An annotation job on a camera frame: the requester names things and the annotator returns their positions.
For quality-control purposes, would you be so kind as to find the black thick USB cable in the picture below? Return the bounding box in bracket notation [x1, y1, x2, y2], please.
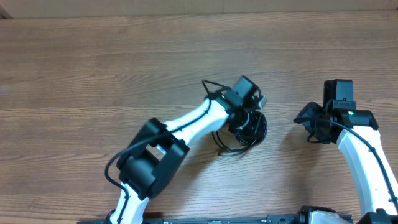
[211, 108, 269, 156]

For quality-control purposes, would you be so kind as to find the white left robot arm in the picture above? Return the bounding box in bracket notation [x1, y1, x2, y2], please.
[104, 76, 267, 223]

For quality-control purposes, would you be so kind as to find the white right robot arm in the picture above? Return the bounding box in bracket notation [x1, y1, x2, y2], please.
[294, 79, 397, 223]

